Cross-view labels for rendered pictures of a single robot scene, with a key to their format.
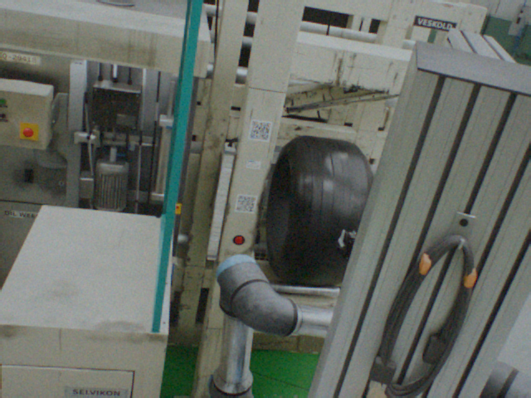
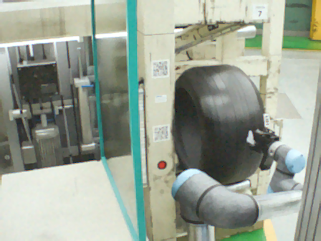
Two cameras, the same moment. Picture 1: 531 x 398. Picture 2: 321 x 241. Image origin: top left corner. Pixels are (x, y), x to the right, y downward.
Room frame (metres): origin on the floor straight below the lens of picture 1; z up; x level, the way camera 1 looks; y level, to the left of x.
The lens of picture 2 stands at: (0.25, 0.19, 1.94)
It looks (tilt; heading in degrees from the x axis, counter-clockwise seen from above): 23 degrees down; 349
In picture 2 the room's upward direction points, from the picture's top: 1 degrees clockwise
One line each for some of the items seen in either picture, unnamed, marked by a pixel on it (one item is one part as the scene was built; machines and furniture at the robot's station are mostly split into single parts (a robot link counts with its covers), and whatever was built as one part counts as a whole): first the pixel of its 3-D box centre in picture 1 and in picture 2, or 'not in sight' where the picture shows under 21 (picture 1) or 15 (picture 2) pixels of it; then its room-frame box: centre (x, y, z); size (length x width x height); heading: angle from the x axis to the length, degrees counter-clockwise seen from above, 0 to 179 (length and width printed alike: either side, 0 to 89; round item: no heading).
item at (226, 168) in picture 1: (221, 203); (140, 138); (1.86, 0.16, 1.19); 0.05 x 0.04 x 0.48; 12
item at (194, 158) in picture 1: (186, 219); not in sight; (2.70, 0.40, 0.61); 0.33 x 0.06 x 0.86; 12
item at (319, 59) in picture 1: (350, 64); (208, 7); (2.29, -0.23, 1.71); 0.61 x 0.25 x 0.15; 102
